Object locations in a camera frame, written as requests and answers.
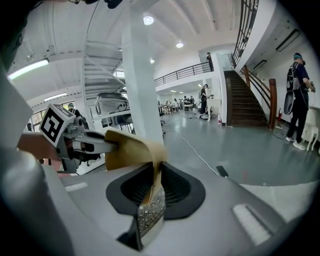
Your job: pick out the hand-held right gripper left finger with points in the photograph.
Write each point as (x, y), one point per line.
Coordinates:
(75, 215)

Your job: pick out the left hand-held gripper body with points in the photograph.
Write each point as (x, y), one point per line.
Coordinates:
(53, 123)

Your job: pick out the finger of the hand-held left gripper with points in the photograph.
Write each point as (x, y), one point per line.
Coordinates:
(100, 148)
(96, 136)

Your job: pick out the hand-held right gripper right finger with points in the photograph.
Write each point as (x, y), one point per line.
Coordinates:
(205, 225)

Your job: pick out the person's left forearm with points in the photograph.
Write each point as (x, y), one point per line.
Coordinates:
(35, 145)

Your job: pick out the white rounded vehicle shell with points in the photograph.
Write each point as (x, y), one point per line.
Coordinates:
(112, 102)

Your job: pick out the black phone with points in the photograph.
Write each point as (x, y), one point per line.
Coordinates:
(222, 171)

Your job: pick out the white tube ceiling light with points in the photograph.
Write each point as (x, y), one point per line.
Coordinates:
(27, 68)

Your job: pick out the white square pillar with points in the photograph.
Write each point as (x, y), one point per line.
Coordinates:
(140, 87)

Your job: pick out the white spiral staircase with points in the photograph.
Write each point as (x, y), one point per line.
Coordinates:
(102, 67)

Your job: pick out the black balcony railing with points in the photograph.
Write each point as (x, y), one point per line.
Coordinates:
(182, 72)

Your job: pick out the round ceiling light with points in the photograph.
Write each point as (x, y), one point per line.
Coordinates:
(148, 20)
(179, 45)

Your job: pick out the dark wooden staircase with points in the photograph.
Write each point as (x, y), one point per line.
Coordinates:
(243, 105)

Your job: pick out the red fire extinguisher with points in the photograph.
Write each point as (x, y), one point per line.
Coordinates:
(279, 115)

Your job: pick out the white curved-leg side table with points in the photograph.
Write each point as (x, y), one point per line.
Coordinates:
(311, 125)

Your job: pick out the black upper floor railing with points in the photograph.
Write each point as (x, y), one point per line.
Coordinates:
(246, 27)

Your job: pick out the black wall air vent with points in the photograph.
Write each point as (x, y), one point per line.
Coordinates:
(288, 40)
(260, 64)

